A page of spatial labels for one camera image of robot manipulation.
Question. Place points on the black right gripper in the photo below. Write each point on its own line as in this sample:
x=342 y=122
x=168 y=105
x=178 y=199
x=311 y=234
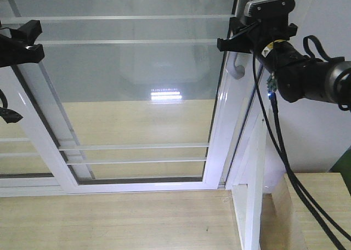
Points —
x=256 y=35

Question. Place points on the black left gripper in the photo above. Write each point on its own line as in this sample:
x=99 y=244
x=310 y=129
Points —
x=20 y=48

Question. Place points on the silver door handle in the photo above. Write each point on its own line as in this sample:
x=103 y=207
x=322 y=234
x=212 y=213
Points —
x=238 y=69

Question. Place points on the white framed sliding glass door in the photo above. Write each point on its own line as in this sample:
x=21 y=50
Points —
x=134 y=92

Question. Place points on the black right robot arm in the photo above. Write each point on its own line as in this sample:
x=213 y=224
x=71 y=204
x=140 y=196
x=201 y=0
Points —
x=313 y=75

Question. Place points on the green circuit board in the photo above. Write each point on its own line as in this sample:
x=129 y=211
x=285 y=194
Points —
x=271 y=86

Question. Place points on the white fixed glass panel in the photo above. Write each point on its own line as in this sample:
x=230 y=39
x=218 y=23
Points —
x=40 y=154

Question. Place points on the green rolled mat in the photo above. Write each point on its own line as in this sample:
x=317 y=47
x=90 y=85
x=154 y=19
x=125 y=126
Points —
x=342 y=166

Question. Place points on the light wooden platform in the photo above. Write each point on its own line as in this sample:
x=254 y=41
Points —
x=142 y=220

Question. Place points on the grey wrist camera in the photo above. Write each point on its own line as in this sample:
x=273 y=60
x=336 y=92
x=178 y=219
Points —
x=262 y=9

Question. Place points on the white door frame post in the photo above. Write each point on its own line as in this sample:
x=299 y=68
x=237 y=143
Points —
x=243 y=172

